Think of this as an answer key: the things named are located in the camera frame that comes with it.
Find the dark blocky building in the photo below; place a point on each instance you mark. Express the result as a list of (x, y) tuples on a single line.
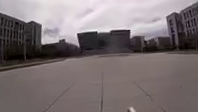
[(104, 41)]

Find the grey paved plaza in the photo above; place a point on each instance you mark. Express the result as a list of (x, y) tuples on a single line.
[(102, 82)]

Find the low dark building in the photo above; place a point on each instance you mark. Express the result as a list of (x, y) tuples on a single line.
[(59, 49)]

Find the small distant building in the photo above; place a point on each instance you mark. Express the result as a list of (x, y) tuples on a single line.
[(151, 42)]

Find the raised kerb strip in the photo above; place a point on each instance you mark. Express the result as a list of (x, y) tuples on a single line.
[(17, 65)]

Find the long grey multi-storey building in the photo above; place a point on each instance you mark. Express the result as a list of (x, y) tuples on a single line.
[(5, 35)]

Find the large white curved building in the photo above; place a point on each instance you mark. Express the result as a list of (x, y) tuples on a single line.
[(193, 23)]

